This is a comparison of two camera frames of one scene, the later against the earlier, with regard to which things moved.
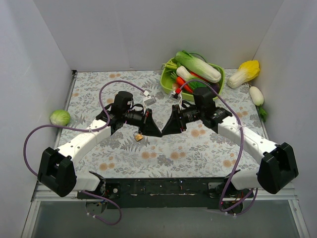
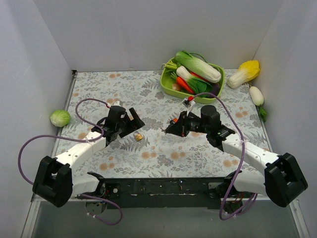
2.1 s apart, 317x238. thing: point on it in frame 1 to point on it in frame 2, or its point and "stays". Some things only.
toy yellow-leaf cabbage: x=247 y=71 stays
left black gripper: x=147 y=121 to x=128 y=123
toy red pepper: x=198 y=76 stays
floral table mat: x=203 y=151 stays
